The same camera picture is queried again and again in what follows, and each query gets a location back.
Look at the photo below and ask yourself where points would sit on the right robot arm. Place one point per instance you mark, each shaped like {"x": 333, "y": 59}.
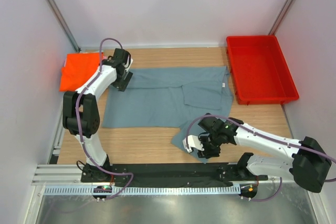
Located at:
{"x": 303, "y": 161}

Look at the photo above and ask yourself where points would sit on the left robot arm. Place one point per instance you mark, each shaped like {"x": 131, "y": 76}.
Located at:
{"x": 81, "y": 117}

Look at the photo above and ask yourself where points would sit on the grey-blue t shirt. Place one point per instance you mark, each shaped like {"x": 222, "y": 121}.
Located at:
{"x": 169, "y": 97}

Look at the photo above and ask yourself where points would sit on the red plastic bin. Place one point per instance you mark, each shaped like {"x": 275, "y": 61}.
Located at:
{"x": 259, "y": 71}

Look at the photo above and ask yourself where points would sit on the left aluminium corner post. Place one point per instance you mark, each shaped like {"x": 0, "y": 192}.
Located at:
{"x": 62, "y": 22}

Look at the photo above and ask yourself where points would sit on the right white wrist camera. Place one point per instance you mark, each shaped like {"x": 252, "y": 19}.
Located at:
{"x": 192, "y": 142}

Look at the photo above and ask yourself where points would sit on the folded orange t shirt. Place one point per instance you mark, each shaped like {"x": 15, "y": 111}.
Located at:
{"x": 78, "y": 69}

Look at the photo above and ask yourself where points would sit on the right aluminium corner post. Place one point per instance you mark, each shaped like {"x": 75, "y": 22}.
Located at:
{"x": 281, "y": 16}

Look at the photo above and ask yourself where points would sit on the aluminium corner post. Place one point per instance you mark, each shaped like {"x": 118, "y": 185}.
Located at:
{"x": 62, "y": 22}
{"x": 281, "y": 16}

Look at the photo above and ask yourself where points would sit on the slotted cable duct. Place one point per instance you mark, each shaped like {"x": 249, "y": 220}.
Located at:
{"x": 96, "y": 190}

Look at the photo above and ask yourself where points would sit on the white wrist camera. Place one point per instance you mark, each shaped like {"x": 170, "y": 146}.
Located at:
{"x": 192, "y": 142}
{"x": 128, "y": 63}

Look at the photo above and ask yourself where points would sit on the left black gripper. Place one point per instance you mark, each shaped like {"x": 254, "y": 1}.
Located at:
{"x": 122, "y": 84}

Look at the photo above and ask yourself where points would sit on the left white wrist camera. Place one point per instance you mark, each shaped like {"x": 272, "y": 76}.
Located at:
{"x": 128, "y": 63}

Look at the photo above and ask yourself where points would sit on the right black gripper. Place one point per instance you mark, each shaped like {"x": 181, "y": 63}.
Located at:
{"x": 207, "y": 153}

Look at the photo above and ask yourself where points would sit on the aluminium front rail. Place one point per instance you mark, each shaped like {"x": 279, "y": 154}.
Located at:
{"x": 72, "y": 173}

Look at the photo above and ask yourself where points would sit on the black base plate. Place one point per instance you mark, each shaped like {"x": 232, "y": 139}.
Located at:
{"x": 196, "y": 175}

